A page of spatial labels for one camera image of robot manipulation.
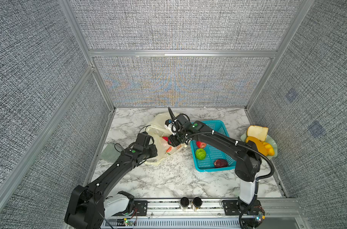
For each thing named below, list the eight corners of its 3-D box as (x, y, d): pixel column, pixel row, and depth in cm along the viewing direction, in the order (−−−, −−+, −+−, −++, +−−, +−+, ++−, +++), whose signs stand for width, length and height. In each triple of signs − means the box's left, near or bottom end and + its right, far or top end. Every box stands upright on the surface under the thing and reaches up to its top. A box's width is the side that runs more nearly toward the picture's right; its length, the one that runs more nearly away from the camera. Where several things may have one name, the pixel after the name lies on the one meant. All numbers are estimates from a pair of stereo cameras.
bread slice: (244, 140, 102) (250, 133, 94) (244, 132, 106) (249, 124, 99) (262, 144, 100) (269, 136, 92) (261, 135, 104) (267, 127, 97)
